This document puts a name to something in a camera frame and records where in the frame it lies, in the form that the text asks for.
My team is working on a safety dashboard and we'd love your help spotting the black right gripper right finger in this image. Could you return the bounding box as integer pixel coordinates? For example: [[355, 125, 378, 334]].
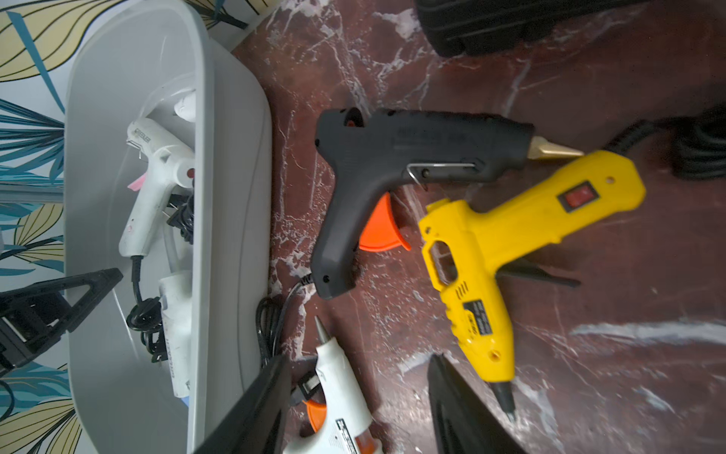
[[427, 355, 524, 454]]

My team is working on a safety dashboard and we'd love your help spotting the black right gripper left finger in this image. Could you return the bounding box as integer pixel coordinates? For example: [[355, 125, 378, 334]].
[[196, 355, 292, 454]]

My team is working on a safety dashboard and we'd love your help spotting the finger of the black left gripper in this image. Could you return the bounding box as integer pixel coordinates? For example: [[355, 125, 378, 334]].
[[1, 268, 123, 375]]

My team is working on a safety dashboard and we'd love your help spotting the yellow glue gun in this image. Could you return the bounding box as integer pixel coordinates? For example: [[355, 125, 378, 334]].
[[419, 151, 646, 422]]

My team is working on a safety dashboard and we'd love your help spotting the large white pink glue gun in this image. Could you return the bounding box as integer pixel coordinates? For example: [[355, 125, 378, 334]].
[[118, 117, 195, 257]]

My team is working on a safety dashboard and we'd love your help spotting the black glue gun orange trigger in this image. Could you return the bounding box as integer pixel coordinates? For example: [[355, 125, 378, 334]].
[[311, 108, 582, 300]]

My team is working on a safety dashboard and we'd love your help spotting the white blue-tip glue gun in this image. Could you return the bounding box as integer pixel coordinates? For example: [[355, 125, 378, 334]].
[[159, 271, 192, 406]]

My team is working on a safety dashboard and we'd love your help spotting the grey plastic storage box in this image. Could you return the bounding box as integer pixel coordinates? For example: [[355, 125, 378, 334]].
[[64, 1, 272, 453]]

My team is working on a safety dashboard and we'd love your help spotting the black tool case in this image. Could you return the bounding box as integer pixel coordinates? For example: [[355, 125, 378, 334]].
[[414, 0, 633, 58]]

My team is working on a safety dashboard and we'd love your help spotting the white glue gun red switch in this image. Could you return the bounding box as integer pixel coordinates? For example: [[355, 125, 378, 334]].
[[284, 318, 383, 453]]

